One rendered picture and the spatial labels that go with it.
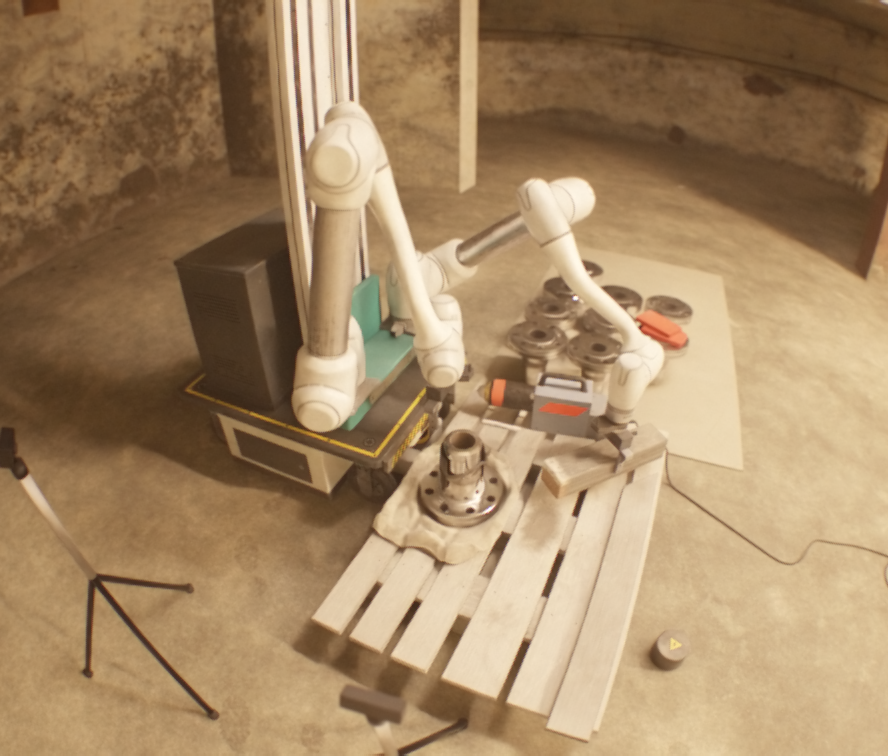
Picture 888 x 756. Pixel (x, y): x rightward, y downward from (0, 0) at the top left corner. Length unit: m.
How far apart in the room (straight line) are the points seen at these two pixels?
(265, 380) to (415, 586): 0.82
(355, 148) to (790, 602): 1.84
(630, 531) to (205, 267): 1.54
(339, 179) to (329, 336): 0.40
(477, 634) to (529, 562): 0.28
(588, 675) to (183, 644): 1.17
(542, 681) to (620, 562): 0.44
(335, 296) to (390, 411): 0.67
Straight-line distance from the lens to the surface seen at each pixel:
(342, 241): 1.14
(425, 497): 1.65
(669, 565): 1.86
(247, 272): 1.60
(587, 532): 1.68
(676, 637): 1.64
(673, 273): 3.91
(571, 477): 1.63
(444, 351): 1.26
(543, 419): 1.94
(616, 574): 1.58
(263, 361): 1.74
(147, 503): 2.18
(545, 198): 1.48
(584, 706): 1.37
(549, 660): 1.43
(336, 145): 1.03
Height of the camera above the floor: 1.43
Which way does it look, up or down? 35 degrees down
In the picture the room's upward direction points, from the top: straight up
